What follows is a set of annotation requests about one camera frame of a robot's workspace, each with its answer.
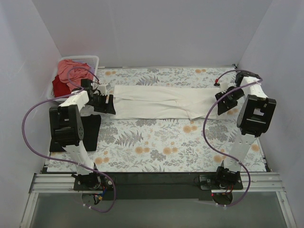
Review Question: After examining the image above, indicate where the white t shirt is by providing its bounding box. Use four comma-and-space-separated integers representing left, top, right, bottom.
111, 85, 220, 120

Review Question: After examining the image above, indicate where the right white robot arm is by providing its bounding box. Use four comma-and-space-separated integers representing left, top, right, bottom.
215, 71, 276, 172

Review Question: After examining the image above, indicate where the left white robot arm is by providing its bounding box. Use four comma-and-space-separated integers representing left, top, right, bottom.
49, 79, 116, 190

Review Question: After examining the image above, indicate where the folded black t shirt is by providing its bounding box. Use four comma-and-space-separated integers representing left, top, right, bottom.
49, 114, 102, 153

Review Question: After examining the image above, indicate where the pink t shirt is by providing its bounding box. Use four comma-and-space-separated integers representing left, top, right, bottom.
57, 59, 94, 91

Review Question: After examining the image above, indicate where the white plastic laundry basket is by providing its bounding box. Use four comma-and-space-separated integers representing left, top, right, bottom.
47, 56, 99, 99

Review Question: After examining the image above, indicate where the floral patterned table mat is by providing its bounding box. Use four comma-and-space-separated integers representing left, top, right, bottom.
47, 66, 267, 173

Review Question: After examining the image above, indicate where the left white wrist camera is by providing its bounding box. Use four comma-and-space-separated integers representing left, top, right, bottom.
97, 83, 113, 95

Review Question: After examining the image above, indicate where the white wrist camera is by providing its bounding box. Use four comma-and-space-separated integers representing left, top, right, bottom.
97, 83, 113, 95
214, 79, 228, 94

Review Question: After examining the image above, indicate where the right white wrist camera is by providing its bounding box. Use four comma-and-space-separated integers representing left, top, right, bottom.
214, 79, 228, 94

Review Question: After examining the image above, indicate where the aluminium frame rail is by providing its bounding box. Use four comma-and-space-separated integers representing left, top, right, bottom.
29, 172, 285, 193

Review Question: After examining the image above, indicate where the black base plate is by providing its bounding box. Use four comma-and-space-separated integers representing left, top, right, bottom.
71, 172, 243, 201

